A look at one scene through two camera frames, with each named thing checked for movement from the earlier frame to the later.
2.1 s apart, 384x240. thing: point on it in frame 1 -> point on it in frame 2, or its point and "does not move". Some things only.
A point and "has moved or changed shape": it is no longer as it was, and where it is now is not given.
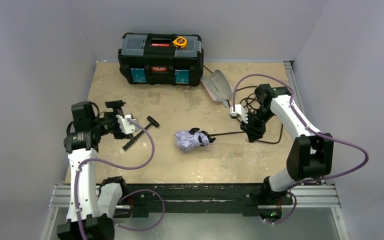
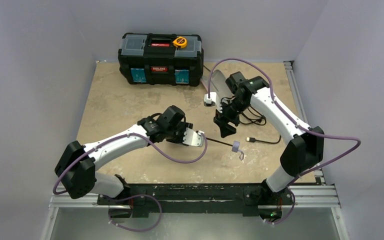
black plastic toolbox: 151,58 does not move
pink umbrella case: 218,87 does not move
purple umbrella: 187,139 has moved or changed shape
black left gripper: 117,110 -> 181,133
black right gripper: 253,127 -> 225,120
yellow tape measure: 180,42 does not move
